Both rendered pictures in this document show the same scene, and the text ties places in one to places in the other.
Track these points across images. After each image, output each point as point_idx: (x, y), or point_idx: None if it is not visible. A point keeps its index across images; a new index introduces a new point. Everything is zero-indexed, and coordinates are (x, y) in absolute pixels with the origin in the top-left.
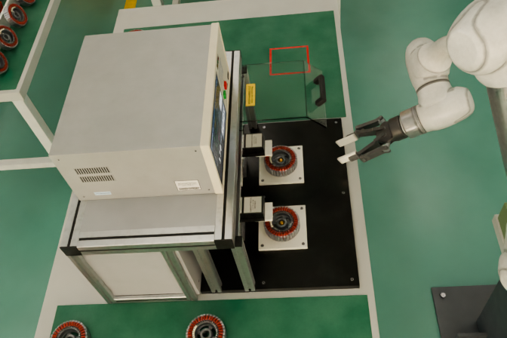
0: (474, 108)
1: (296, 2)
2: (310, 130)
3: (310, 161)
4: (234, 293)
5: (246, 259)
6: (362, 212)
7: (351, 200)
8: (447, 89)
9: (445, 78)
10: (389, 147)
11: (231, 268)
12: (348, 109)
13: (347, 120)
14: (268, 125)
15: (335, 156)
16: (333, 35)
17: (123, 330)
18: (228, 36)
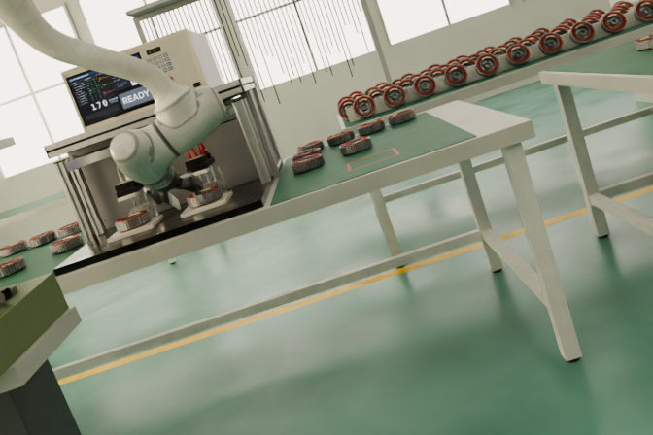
0: (115, 154)
1: (490, 122)
2: (248, 197)
3: (207, 211)
4: None
5: (65, 187)
6: (134, 252)
7: (153, 244)
8: (138, 129)
9: (155, 124)
10: (148, 189)
11: (114, 230)
12: (281, 203)
13: (264, 208)
14: (263, 184)
15: (206, 216)
16: (421, 153)
17: None
18: (415, 132)
